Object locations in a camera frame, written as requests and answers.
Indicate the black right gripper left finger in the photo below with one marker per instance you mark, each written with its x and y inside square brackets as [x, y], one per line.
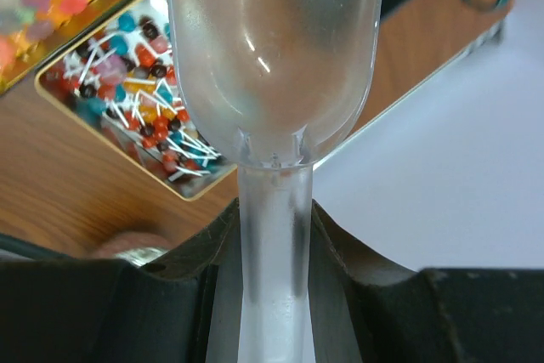
[183, 307]

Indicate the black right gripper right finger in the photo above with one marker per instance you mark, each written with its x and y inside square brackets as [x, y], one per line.
[365, 307]

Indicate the gold tin of lollipops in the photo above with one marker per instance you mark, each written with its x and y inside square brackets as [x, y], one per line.
[119, 81]

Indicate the clear plastic scoop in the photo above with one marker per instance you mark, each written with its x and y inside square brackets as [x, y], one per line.
[274, 86]

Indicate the patterned small bowl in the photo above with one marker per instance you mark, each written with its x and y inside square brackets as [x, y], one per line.
[136, 247]

